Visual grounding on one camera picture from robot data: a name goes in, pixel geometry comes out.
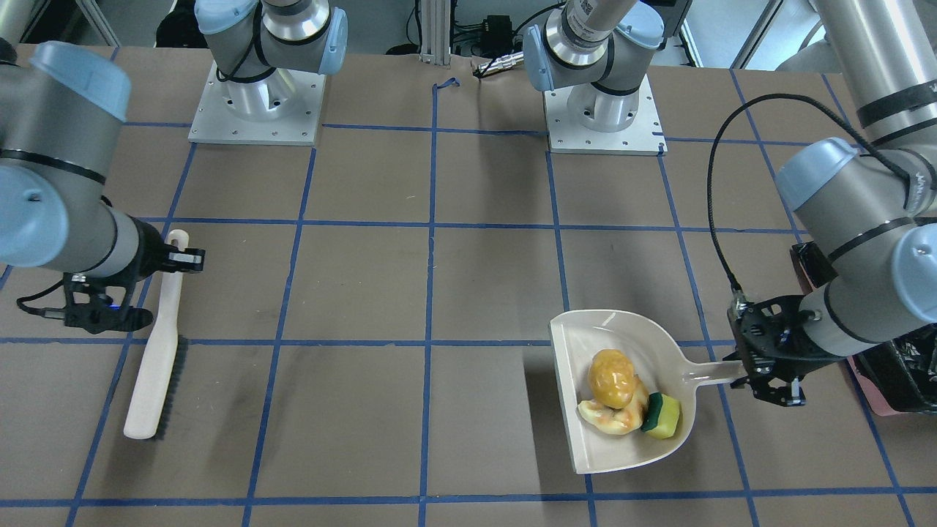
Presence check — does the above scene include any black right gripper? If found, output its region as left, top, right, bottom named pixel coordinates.
left=63, top=219, right=206, bottom=334

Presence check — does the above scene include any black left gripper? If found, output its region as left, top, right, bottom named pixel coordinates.
left=723, top=293, right=807, bottom=408

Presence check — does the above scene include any yellow green sponge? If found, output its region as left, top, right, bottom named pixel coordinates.
left=641, top=392, right=682, bottom=440

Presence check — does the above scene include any white plastic dustpan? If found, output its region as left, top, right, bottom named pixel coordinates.
left=550, top=310, right=744, bottom=474

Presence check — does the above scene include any white hand brush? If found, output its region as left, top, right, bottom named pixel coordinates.
left=122, top=270, right=187, bottom=440

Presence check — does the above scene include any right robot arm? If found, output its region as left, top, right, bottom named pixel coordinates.
left=1, top=1, right=348, bottom=334

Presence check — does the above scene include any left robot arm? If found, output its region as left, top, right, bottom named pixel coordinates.
left=523, top=1, right=935, bottom=406

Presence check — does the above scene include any black lined trash bin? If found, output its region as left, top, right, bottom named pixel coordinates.
left=791, top=242, right=936, bottom=416

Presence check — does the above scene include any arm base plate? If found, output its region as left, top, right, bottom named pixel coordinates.
left=188, top=64, right=328, bottom=146
left=543, top=76, right=668, bottom=156

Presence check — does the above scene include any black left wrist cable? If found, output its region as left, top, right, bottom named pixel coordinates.
left=706, top=93, right=916, bottom=297

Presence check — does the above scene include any aluminium frame post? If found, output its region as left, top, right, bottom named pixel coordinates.
left=418, top=0, right=454, bottom=69

